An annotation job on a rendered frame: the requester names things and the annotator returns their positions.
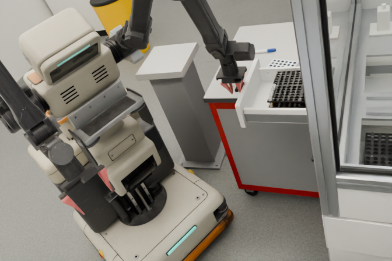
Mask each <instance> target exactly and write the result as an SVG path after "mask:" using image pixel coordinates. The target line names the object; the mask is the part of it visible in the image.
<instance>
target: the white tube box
mask: <svg viewBox="0 0 392 261"><path fill-rule="evenodd" d="M287 66H300V65H299V61H289V60H283V59H273V60H272V61H271V62H270V63H269V64H268V66H267V67H266V68H272V67H287Z"/></svg>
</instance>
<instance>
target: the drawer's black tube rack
mask: <svg viewBox="0 0 392 261"><path fill-rule="evenodd" d="M294 72H295V73H294ZM298 72H299V73H298ZM283 75H284V76H283ZM287 75H288V76H287ZM272 102H273V107H270V105H269V108H306V104H305V97H304V92H303V85H302V77H301V73H300V70H295V71H282V73H281V76H280V78H279V82H278V85H277V88H276V91H275V94H274V98H273V101H272Z"/></svg>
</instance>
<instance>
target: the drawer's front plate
mask: <svg viewBox="0 0 392 261"><path fill-rule="evenodd" d="M260 67H261V66H260V62H259V59H254V61H253V63H252V65H251V68H250V70H249V72H248V75H247V77H246V80H245V82H244V85H243V87H242V89H241V92H240V94H239V97H238V99H237V101H236V104H235V109H236V112H237V116H238V118H239V122H240V126H241V127H242V128H246V127H247V124H248V122H247V121H246V119H245V116H244V111H243V108H251V107H252V105H253V102H254V99H255V97H256V94H257V92H258V88H259V86H260V83H261V77H260V72H259V68H260Z"/></svg>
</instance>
